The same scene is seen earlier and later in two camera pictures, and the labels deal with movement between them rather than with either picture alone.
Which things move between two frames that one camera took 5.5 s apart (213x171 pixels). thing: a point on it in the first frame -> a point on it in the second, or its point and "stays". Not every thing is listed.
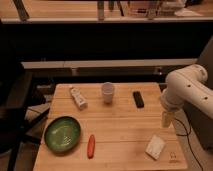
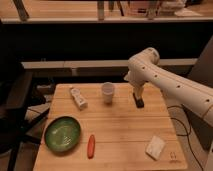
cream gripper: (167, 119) -> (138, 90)
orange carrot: (91, 147) stays
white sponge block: (155, 147) stays
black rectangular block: (138, 99) stays
